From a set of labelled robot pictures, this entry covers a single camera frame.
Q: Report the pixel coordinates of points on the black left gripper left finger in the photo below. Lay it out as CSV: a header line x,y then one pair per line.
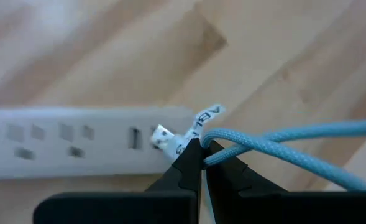
x,y
176,199

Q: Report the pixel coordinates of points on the white power strip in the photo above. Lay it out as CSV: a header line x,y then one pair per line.
x,y
77,161

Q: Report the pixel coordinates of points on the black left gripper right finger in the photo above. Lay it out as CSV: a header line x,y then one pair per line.
x,y
263,205

